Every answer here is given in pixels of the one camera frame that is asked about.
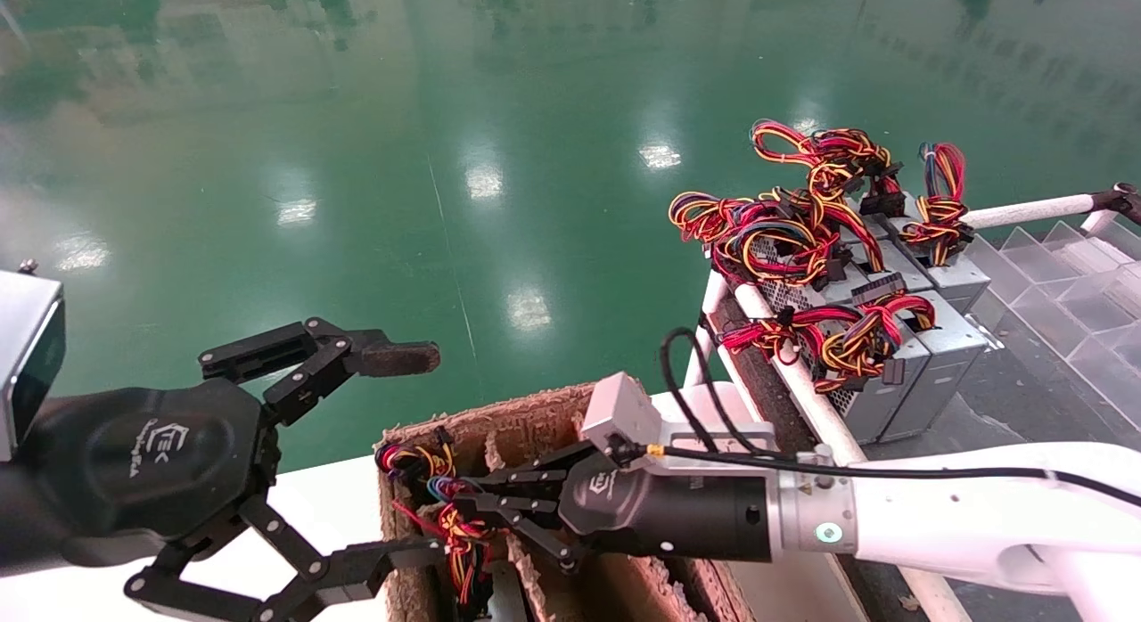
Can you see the black foam edge strip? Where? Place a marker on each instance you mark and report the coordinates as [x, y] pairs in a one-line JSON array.
[[758, 381]]

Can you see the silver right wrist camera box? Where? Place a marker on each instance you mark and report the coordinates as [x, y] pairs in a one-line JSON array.
[[619, 413]]

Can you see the clear acrylic divider tray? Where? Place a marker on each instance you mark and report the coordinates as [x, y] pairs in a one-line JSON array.
[[1105, 355]]

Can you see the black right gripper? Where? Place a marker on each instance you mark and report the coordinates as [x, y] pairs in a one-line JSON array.
[[677, 515]]

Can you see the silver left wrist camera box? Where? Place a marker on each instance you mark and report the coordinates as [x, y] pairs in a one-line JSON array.
[[27, 364]]

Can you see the cardboard box with dividers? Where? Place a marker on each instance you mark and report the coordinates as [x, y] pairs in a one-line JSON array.
[[535, 426]]

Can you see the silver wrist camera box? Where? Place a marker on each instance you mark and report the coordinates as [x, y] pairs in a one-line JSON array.
[[27, 364], [619, 413]]

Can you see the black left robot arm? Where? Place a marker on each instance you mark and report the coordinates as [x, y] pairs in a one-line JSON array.
[[18, 524]]

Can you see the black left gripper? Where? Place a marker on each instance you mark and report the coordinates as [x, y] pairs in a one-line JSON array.
[[151, 462]]

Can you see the white pipe rack frame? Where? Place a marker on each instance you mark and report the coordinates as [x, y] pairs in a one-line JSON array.
[[831, 430]]

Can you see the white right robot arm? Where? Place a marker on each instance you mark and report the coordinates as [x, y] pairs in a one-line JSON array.
[[936, 515]]

